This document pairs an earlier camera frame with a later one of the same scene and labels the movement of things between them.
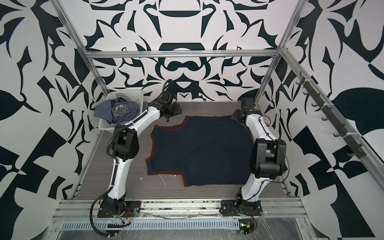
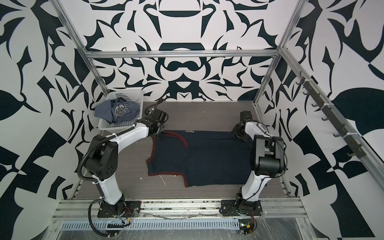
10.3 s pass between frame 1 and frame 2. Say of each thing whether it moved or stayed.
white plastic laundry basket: stayed
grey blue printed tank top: stayed
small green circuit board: stayed
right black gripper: moved
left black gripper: moved
